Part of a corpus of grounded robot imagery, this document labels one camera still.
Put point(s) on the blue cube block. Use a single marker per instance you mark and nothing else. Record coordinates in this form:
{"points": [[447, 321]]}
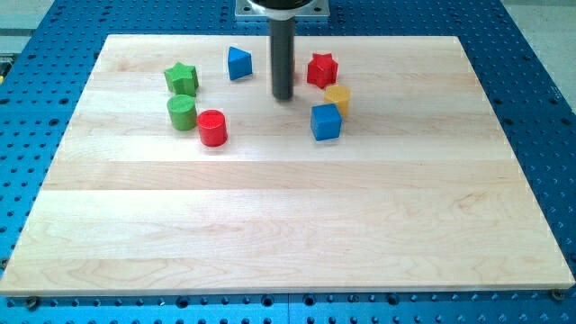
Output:
{"points": [[325, 122]]}

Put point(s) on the yellow hexagonal block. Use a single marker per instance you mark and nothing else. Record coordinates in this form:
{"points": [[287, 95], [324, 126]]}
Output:
{"points": [[339, 95]]}

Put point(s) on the red cylinder block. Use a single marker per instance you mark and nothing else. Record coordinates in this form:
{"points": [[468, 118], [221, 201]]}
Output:
{"points": [[212, 128]]}

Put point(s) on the light wooden board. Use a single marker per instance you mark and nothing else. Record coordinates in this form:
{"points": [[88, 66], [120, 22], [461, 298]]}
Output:
{"points": [[420, 192]]}

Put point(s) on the red star block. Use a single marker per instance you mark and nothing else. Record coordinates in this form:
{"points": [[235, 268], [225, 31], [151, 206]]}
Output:
{"points": [[322, 70]]}

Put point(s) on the blue triangular prism block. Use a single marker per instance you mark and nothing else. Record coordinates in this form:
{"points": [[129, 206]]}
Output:
{"points": [[239, 63]]}

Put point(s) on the green cylinder block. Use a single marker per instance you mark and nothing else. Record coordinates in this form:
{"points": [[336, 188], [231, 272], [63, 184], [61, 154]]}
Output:
{"points": [[182, 112]]}

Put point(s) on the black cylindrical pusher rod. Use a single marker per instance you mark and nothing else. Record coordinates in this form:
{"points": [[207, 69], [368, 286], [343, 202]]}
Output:
{"points": [[282, 60]]}

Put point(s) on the green star block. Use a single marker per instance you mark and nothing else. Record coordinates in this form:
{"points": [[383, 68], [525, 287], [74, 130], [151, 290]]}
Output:
{"points": [[182, 79]]}

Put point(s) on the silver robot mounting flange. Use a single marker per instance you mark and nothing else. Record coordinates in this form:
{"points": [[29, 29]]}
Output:
{"points": [[300, 10]]}

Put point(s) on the blue perforated metal base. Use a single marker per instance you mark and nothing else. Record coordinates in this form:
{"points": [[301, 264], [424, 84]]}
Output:
{"points": [[523, 52]]}

